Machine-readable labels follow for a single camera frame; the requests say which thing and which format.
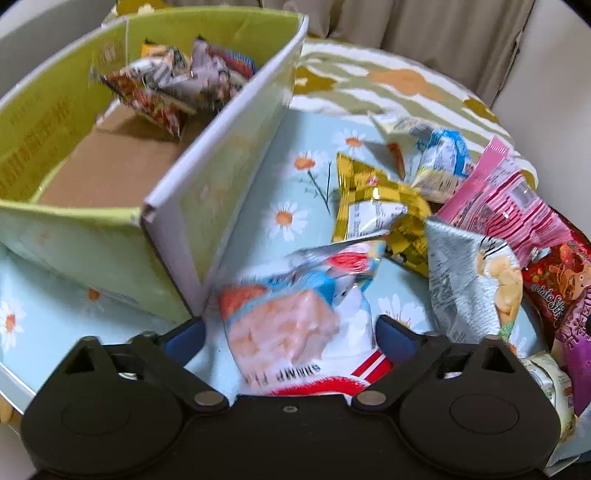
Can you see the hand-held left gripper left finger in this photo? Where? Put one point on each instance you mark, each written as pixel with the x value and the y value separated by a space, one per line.
pixel 187 339

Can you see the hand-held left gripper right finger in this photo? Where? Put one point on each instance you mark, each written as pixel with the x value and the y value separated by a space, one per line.
pixel 392 333

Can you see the silver potato chips packet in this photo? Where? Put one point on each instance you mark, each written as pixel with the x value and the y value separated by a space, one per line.
pixel 461 277

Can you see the white blue shrimp chips packet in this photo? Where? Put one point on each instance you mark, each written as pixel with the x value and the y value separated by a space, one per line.
pixel 286 323

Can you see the gold yellow snack packet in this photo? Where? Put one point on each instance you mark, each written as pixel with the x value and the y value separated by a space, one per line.
pixel 369 184

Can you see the pink striped snack packet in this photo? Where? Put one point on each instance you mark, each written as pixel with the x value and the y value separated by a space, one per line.
pixel 498 203

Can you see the green cardboard box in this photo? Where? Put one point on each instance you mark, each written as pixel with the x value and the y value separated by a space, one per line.
pixel 115 152

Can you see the small green white snack packet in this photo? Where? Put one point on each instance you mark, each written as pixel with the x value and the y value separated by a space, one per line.
pixel 549 383

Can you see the dark red potato sticks packet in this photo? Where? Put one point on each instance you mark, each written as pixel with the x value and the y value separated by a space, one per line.
pixel 558 281

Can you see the light blue daisy bed sheet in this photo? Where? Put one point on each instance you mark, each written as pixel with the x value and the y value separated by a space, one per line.
pixel 286 194

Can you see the white blue yellow snack packet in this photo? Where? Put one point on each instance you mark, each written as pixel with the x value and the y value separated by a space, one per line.
pixel 438 157

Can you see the purple snack packet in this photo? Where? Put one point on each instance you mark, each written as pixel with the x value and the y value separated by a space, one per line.
pixel 577 350

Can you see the red patterned snack packet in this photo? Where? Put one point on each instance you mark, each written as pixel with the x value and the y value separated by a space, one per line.
pixel 147 101

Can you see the green striped floral duvet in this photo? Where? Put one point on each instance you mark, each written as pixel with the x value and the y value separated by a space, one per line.
pixel 369 92

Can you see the grey white snack packet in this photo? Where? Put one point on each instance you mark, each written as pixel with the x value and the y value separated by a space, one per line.
pixel 207 78

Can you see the beige curtain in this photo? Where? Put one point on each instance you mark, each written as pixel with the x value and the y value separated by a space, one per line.
pixel 415 27

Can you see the grey bed headboard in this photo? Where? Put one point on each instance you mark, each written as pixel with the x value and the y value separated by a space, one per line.
pixel 41 41

